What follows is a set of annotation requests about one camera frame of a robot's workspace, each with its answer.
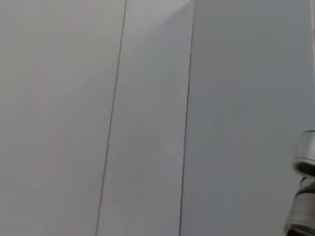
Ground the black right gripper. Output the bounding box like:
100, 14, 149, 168
285, 222, 315, 236

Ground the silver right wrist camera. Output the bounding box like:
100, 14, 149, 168
291, 130, 315, 177

